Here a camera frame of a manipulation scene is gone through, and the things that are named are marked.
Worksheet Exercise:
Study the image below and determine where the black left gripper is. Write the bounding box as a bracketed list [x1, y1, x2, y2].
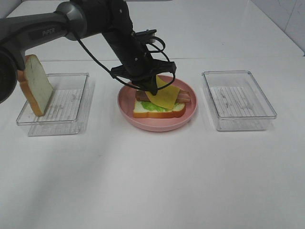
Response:
[111, 40, 176, 95]

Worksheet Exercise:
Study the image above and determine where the green lettuce leaf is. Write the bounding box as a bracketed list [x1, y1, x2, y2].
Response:
[140, 101, 168, 112]

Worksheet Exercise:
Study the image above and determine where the yellow cheese slice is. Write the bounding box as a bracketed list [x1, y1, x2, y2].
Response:
[145, 85, 180, 109]

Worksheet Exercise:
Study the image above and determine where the bread slice from box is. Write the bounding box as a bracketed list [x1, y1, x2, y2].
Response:
[132, 100, 186, 118]

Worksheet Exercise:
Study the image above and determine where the long bacon strip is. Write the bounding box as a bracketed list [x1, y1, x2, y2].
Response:
[135, 90, 150, 101]

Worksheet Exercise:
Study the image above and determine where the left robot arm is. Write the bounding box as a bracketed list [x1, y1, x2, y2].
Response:
[0, 0, 176, 101]

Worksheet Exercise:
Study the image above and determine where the pink round plate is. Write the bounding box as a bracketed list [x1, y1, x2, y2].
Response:
[117, 78, 198, 132]

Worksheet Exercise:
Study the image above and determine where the clear plastic box left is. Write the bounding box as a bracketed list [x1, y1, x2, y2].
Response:
[16, 73, 95, 136]

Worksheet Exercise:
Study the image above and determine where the clear plastic box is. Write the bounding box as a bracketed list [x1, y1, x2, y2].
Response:
[202, 70, 277, 131]
[16, 73, 95, 136]

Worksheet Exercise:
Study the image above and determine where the clear plastic box right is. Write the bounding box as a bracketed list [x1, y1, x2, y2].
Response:
[202, 70, 277, 131]

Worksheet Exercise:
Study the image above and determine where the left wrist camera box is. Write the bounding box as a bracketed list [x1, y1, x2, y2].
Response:
[133, 29, 157, 44]

